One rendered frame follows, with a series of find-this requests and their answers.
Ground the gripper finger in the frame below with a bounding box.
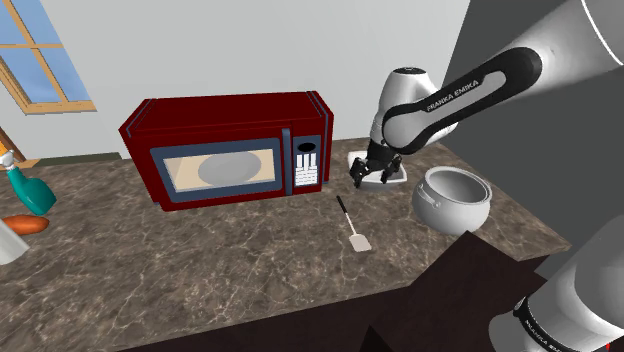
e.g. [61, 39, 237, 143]
[349, 159, 370, 190]
[380, 155, 404, 185]

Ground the white square dish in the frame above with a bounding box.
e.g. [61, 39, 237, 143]
[346, 150, 408, 186]

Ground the white pot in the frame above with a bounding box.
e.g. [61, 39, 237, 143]
[411, 166, 493, 234]

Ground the red microwave oven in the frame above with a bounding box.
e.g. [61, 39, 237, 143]
[118, 90, 336, 213]

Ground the teal spray bottle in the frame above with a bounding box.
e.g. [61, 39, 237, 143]
[0, 149, 58, 217]

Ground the orange sweet potato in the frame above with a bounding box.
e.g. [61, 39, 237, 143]
[1, 215, 51, 237]

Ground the wooden framed window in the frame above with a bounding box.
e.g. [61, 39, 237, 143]
[0, 0, 98, 116]

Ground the white cone-shaped object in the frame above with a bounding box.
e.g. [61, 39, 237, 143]
[0, 221, 30, 266]

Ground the spatula with black handle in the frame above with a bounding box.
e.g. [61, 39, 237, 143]
[335, 195, 373, 254]

